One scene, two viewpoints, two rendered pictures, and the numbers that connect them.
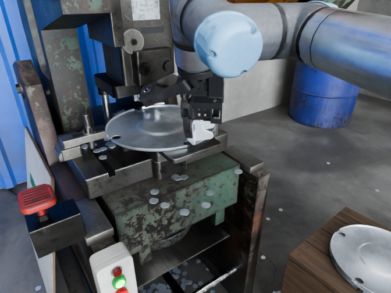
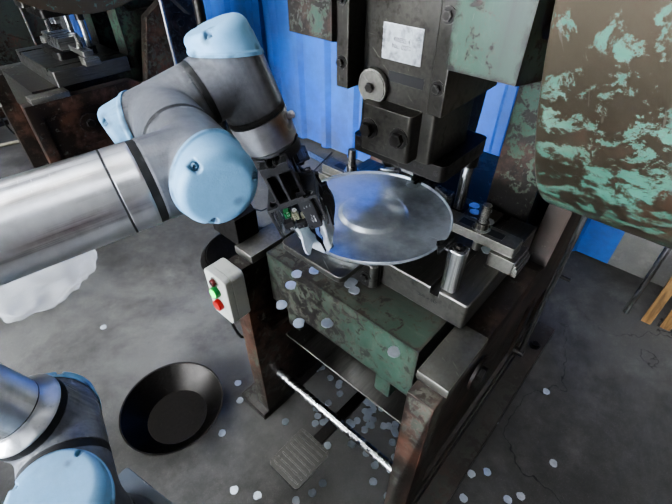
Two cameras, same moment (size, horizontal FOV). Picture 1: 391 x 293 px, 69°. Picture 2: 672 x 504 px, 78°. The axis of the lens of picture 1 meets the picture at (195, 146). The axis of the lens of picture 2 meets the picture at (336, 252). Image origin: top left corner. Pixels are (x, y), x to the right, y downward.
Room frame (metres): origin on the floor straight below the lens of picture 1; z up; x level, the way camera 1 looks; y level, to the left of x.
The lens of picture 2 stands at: (0.49, -0.51, 1.24)
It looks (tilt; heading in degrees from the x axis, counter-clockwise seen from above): 41 degrees down; 77
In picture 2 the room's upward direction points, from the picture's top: straight up
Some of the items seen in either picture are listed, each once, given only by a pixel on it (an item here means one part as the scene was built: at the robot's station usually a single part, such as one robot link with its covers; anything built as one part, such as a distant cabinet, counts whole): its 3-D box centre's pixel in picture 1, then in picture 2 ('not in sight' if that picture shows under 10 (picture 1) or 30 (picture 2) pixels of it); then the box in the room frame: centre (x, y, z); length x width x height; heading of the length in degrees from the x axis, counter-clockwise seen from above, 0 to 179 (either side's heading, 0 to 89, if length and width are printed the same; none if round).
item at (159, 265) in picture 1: (150, 226); (393, 330); (0.82, 0.17, 0.31); 0.43 x 0.42 x 0.01; 125
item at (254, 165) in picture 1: (189, 159); (520, 319); (1.08, 0.03, 0.45); 0.92 x 0.12 x 0.90; 35
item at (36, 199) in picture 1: (41, 210); not in sight; (0.43, 0.30, 0.72); 0.07 x 0.06 x 0.08; 35
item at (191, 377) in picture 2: not in sight; (175, 410); (0.16, 0.23, 0.04); 0.30 x 0.30 x 0.07
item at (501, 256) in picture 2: not in sight; (485, 229); (0.91, 0.03, 0.76); 0.17 x 0.06 x 0.10; 125
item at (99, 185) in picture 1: (144, 142); (406, 227); (0.81, 0.16, 0.68); 0.45 x 0.30 x 0.06; 125
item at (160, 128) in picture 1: (161, 124); (373, 211); (0.70, 0.09, 0.78); 0.29 x 0.29 x 0.01
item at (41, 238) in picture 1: (62, 245); (238, 237); (0.44, 0.29, 0.62); 0.10 x 0.06 x 0.20; 125
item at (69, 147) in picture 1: (85, 132); (348, 168); (0.71, 0.30, 0.76); 0.17 x 0.06 x 0.10; 125
